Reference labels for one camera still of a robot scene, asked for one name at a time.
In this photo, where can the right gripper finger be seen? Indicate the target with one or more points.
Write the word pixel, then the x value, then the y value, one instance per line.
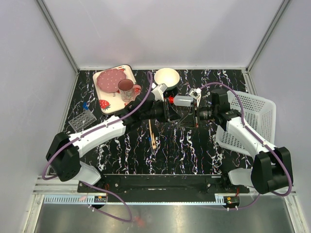
pixel 186 111
pixel 187 121

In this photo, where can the white plastic basket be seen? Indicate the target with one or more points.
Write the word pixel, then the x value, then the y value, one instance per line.
pixel 259 113

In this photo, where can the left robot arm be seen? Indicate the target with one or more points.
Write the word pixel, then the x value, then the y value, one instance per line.
pixel 66 151

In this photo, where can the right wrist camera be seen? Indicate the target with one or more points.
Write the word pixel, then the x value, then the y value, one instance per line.
pixel 195 93

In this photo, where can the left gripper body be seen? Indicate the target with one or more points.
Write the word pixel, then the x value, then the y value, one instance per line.
pixel 166 111

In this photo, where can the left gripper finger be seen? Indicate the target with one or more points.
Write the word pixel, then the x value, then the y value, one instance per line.
pixel 174 118
pixel 175 108

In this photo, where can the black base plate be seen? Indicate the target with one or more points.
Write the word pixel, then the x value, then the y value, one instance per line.
pixel 169 188

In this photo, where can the red cap wash bottle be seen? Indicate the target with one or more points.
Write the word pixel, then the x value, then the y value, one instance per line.
pixel 182 101

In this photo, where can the clear test tube rack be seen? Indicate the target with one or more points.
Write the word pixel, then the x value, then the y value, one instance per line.
pixel 83 120

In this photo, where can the white green bowl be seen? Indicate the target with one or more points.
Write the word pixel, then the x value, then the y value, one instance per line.
pixel 168 76

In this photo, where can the blue cap test tube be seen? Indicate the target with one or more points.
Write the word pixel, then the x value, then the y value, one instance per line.
pixel 85 106
pixel 151 145

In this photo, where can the strawberry print tray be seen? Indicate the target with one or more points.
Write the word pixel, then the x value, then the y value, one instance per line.
pixel 111 102

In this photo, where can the pink dotted plate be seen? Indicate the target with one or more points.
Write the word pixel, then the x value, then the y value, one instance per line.
pixel 108 80

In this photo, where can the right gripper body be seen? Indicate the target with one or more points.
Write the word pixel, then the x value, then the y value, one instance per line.
pixel 197 117

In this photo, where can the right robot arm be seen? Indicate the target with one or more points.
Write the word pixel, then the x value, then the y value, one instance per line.
pixel 272 167

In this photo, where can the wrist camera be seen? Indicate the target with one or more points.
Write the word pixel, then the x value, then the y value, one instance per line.
pixel 158 91
pixel 195 93

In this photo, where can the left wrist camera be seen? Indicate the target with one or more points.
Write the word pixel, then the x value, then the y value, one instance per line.
pixel 158 91

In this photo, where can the pink patterned mug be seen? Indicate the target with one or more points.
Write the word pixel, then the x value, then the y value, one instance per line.
pixel 128 90

